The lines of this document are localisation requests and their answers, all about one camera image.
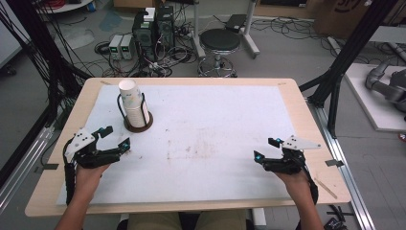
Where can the blue tape roll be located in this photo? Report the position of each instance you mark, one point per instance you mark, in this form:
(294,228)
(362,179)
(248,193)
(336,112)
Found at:
(91,6)

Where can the white power strip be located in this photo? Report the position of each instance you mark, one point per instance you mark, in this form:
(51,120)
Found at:
(155,67)

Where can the stack of white paper cups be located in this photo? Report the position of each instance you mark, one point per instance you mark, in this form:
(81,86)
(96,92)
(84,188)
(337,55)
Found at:
(132,102)

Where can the white table mat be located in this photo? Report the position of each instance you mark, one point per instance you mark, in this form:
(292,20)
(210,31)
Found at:
(204,127)

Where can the aluminium rail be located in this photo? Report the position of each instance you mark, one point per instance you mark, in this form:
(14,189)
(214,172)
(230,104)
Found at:
(22,172)
(348,179)

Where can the white platform board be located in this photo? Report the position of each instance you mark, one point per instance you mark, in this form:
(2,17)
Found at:
(370,105)

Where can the person's right hand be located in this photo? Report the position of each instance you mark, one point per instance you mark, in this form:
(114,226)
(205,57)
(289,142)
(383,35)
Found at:
(298,185)

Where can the grey bench power supply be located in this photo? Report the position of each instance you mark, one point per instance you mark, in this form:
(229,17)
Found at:
(115,46)
(127,46)

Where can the black tape strip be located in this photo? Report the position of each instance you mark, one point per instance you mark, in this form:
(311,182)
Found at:
(48,167)
(334,163)

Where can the person's left hand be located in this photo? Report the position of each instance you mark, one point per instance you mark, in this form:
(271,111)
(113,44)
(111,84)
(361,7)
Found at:
(87,179)

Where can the flat black box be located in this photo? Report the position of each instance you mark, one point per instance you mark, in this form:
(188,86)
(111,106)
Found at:
(235,22)

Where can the small white box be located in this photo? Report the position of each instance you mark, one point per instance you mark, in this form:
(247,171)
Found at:
(149,14)

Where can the white table leg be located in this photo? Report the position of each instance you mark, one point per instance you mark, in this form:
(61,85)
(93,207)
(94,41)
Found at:
(259,217)

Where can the round white table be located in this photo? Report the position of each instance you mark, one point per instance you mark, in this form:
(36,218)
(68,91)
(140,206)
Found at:
(63,6)

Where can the white metal stand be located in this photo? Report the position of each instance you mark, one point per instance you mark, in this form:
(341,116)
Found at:
(250,38)

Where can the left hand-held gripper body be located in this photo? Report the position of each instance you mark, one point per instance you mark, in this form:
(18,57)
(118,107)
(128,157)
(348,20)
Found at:
(83,150)

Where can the brown cardboard box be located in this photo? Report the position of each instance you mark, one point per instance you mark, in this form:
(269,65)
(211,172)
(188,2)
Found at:
(341,16)

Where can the black clamp parts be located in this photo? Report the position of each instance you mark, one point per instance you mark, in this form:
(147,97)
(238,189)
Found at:
(335,220)

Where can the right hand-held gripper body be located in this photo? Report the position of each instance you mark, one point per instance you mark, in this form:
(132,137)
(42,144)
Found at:
(292,159)

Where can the large black computer tower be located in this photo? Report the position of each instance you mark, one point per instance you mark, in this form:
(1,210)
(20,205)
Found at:
(143,38)

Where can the slim black computer tower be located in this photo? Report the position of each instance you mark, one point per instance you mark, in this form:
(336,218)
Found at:
(166,28)

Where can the black round stool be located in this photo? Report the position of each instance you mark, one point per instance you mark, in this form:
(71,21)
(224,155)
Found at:
(220,40)

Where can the person's khaki trouser legs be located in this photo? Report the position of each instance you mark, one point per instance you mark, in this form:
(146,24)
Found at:
(153,221)

